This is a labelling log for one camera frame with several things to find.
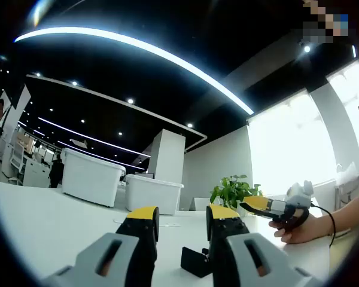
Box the wide bright window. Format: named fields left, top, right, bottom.
left=247, top=95, right=337, bottom=195

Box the black fixed fixture clamp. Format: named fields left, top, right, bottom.
left=181, top=246, right=212, bottom=279

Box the potted green plant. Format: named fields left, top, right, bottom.
left=209, top=175, right=263, bottom=218

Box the tall white storage bin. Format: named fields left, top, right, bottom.
left=61, top=148, right=126, bottom=207

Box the white square pillar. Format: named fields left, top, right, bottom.
left=154, top=129, right=187, bottom=184

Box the curved ceiling light strip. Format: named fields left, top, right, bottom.
left=14, top=26, right=255, bottom=116

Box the white chair back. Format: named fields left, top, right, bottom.
left=190, top=197, right=212, bottom=212

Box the person's right hand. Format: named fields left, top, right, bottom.
left=268, top=207, right=321, bottom=245

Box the low white storage bin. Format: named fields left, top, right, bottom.
left=124, top=174, right=184, bottom=215

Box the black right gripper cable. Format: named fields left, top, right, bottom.
left=309, top=204, right=337, bottom=248

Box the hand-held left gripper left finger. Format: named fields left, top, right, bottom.
left=43, top=205, right=161, bottom=287

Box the white desk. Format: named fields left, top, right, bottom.
left=0, top=178, right=352, bottom=287

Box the white low cabinet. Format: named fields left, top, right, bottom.
left=23, top=157, right=53, bottom=188

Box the narrow bright window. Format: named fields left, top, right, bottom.
left=326, top=58, right=359, bottom=144

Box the white plastic bag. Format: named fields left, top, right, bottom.
left=336, top=161, right=359, bottom=180

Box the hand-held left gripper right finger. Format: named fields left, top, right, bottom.
left=205, top=204, right=324, bottom=287

